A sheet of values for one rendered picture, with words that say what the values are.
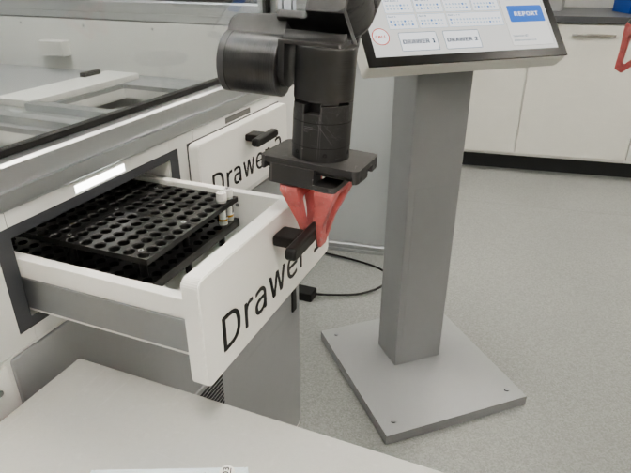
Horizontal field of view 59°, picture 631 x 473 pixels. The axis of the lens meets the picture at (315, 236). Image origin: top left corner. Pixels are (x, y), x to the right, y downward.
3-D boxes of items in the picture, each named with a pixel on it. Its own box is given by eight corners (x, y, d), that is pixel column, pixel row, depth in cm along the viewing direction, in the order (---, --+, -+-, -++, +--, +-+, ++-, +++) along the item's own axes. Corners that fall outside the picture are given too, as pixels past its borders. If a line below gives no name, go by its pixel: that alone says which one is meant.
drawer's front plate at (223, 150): (287, 160, 106) (286, 102, 102) (205, 218, 82) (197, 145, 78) (279, 159, 107) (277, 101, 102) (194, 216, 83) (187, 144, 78)
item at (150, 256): (238, 201, 69) (238, 196, 68) (147, 265, 54) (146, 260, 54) (224, 198, 69) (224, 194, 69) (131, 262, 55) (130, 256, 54)
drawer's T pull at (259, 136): (279, 136, 93) (278, 128, 92) (257, 148, 87) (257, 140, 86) (259, 133, 94) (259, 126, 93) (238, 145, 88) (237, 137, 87)
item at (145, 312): (310, 242, 72) (310, 199, 69) (200, 360, 51) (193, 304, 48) (71, 197, 86) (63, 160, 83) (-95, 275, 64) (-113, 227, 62)
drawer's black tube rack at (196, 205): (240, 242, 71) (238, 195, 68) (155, 315, 57) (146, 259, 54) (102, 215, 79) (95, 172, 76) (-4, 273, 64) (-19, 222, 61)
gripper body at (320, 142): (287, 154, 60) (289, 85, 57) (377, 171, 57) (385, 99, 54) (259, 172, 55) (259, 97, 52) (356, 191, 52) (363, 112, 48)
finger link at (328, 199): (293, 223, 64) (296, 144, 60) (351, 236, 61) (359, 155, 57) (265, 247, 58) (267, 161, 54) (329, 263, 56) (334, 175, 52)
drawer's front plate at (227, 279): (328, 250, 73) (329, 171, 68) (208, 389, 49) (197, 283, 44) (315, 247, 74) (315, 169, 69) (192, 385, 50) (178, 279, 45)
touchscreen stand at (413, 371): (525, 404, 162) (605, 35, 117) (386, 444, 149) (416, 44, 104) (436, 312, 205) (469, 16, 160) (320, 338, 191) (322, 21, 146)
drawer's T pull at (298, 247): (323, 233, 60) (323, 221, 59) (295, 264, 53) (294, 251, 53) (293, 227, 61) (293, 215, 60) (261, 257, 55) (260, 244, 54)
